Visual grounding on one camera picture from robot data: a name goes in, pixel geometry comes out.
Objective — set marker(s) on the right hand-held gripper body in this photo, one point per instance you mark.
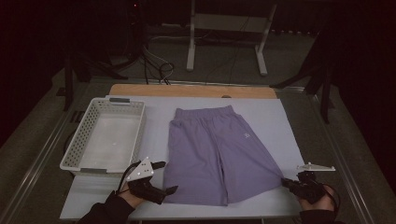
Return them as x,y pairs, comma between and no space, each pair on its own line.
309,189

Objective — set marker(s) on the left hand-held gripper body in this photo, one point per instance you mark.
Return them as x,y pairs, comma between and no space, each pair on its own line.
141,172

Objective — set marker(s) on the purple shorts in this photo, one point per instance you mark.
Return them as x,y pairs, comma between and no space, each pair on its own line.
211,155

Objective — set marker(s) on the person's left hand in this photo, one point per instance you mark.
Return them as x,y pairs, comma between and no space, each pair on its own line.
130,196

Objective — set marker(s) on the white perforated plastic basket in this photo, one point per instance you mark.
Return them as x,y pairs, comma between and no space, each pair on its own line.
109,143

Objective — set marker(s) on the light grey table mat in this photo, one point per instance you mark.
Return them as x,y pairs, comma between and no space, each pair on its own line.
267,124

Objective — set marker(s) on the wooden table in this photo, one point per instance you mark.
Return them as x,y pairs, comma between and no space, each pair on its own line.
186,90

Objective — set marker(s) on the black floor stand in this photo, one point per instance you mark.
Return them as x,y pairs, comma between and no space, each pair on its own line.
68,87
325,93

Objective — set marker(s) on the dark equipment with red light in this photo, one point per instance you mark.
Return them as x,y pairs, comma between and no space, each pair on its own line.
135,18

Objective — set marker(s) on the white metal stand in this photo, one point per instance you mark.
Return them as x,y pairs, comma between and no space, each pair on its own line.
230,23

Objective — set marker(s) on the metal floor rail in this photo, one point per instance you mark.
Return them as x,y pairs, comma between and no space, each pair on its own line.
193,83
37,169
345,155

